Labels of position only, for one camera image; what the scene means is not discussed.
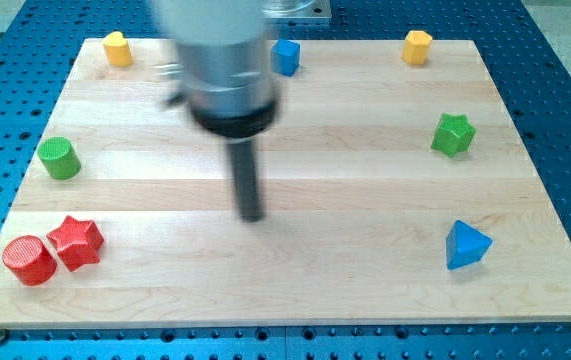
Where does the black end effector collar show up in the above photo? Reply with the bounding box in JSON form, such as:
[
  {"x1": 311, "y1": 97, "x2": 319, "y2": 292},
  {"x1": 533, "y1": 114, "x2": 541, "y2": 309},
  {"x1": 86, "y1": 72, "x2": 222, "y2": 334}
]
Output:
[{"x1": 190, "y1": 99, "x2": 279, "y2": 139}]

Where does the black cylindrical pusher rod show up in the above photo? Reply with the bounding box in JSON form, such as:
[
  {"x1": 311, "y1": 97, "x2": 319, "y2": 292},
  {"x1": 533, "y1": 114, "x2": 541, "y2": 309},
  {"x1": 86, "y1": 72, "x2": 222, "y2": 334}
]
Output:
[{"x1": 227, "y1": 138, "x2": 264, "y2": 222}]

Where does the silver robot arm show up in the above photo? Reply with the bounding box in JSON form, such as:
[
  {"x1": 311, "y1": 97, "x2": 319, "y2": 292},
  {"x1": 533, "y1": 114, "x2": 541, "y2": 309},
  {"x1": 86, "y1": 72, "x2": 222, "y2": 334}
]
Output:
[{"x1": 151, "y1": 0, "x2": 278, "y2": 222}]

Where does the red star block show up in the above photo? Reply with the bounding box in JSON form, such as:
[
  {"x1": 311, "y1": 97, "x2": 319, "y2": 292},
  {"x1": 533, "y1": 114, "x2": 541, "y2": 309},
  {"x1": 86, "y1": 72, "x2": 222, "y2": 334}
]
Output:
[{"x1": 46, "y1": 216, "x2": 104, "y2": 272}]

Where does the green star block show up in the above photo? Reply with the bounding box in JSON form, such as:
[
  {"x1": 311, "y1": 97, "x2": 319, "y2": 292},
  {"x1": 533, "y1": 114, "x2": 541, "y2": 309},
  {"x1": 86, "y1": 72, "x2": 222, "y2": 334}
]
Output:
[{"x1": 431, "y1": 113, "x2": 476, "y2": 158}]

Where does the blue cube block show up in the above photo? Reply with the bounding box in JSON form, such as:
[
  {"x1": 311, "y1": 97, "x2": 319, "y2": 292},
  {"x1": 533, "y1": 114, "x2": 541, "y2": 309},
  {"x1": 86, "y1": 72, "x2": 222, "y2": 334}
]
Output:
[{"x1": 270, "y1": 39, "x2": 301, "y2": 77}]

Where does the yellow heart block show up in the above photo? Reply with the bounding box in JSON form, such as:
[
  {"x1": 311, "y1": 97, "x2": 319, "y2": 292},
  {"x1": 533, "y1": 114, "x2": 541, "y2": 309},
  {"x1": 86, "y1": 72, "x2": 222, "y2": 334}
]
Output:
[{"x1": 102, "y1": 31, "x2": 133, "y2": 67}]

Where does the wooden board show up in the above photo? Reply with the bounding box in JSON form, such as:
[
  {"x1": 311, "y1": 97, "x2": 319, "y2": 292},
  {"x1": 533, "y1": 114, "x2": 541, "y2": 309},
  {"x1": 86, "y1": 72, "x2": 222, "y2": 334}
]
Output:
[{"x1": 0, "y1": 38, "x2": 571, "y2": 329}]

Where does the green cylinder block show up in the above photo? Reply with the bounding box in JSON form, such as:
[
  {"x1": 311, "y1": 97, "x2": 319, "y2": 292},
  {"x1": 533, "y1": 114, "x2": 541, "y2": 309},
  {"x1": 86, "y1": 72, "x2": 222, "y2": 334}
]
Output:
[{"x1": 36, "y1": 136, "x2": 81, "y2": 180}]

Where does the yellow hexagon block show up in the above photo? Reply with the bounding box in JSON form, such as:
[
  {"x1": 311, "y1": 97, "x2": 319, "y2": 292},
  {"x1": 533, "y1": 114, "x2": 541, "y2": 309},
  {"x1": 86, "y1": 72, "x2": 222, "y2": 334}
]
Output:
[{"x1": 401, "y1": 30, "x2": 433, "y2": 65}]

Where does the red cylinder block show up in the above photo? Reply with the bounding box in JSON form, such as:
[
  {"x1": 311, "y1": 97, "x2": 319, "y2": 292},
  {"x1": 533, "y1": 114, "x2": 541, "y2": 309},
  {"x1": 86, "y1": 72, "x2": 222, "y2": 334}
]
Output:
[{"x1": 2, "y1": 235, "x2": 57, "y2": 286}]

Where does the blue triangle block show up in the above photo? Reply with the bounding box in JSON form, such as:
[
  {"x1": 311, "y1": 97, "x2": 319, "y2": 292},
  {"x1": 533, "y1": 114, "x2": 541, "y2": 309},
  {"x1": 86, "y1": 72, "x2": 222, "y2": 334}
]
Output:
[{"x1": 446, "y1": 220, "x2": 493, "y2": 270}]

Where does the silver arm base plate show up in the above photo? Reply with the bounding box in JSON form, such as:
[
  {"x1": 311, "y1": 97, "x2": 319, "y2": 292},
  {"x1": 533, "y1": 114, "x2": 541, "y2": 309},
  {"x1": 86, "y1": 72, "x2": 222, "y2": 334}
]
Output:
[{"x1": 262, "y1": 0, "x2": 332, "y2": 23}]

